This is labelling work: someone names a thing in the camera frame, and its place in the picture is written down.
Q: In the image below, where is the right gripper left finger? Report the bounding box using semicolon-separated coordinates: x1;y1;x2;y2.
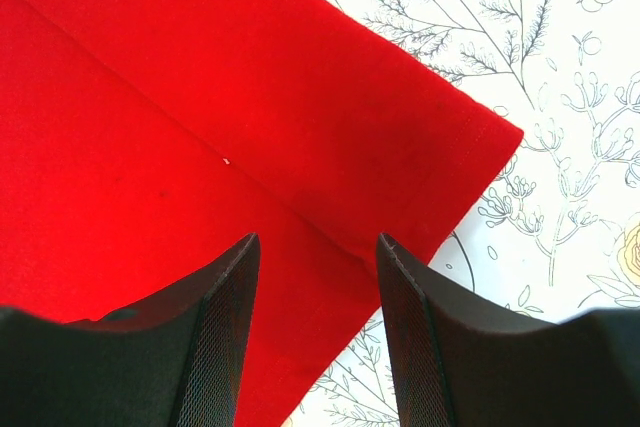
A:
1;234;261;426

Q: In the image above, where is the red t shirt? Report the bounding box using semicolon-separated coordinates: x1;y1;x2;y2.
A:
1;0;523;426

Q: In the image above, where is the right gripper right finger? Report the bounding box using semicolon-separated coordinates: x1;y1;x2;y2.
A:
376;234;639;426

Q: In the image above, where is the floral patterned table mat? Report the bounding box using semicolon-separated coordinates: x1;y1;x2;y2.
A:
254;0;640;427

